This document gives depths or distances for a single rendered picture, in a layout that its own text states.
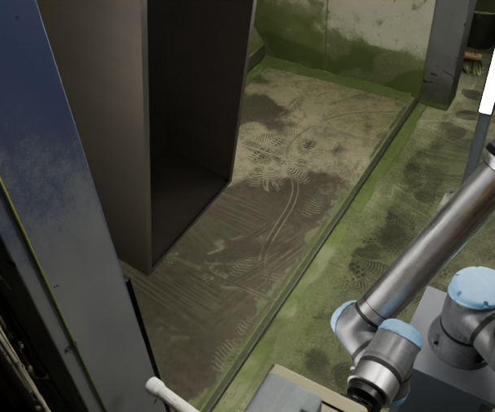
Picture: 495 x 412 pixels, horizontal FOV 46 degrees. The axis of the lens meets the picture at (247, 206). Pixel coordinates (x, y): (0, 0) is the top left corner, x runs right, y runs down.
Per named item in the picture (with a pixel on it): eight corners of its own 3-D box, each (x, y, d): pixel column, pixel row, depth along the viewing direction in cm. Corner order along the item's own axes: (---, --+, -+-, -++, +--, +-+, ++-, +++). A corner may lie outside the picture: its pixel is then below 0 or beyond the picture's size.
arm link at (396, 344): (423, 353, 123) (429, 326, 116) (398, 400, 116) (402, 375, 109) (381, 333, 127) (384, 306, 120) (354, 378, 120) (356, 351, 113)
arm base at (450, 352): (502, 330, 174) (511, 310, 168) (485, 381, 163) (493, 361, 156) (439, 305, 182) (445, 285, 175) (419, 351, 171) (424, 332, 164)
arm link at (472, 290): (473, 293, 173) (486, 253, 161) (513, 338, 161) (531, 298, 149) (429, 311, 169) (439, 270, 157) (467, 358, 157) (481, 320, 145)
